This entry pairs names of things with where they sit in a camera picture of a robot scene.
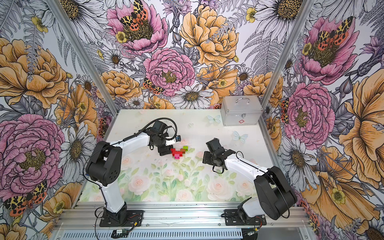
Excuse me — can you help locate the long red lego brick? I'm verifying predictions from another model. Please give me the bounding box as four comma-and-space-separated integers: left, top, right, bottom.
173, 150, 184, 157

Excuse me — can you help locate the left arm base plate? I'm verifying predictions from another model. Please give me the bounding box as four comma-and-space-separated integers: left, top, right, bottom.
99, 210, 144, 228

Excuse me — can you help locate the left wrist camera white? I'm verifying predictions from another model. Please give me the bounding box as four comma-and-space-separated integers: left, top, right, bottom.
166, 135, 181, 146

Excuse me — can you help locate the aluminium front rail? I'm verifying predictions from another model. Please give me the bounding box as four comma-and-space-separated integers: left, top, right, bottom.
53, 201, 310, 231

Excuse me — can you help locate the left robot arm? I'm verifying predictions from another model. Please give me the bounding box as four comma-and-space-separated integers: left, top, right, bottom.
85, 118, 181, 227

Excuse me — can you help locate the silver metal case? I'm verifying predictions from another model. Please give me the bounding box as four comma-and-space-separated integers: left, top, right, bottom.
221, 95, 263, 126

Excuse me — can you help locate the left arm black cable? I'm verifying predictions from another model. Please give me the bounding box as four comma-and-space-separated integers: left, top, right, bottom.
140, 117, 178, 142

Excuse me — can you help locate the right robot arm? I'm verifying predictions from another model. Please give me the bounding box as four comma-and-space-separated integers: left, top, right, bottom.
203, 138, 298, 225

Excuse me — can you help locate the small green circuit board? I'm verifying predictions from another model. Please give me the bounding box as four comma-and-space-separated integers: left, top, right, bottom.
111, 229, 127, 239

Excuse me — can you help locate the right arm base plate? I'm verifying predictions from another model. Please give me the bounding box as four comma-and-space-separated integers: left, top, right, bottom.
221, 209, 267, 227

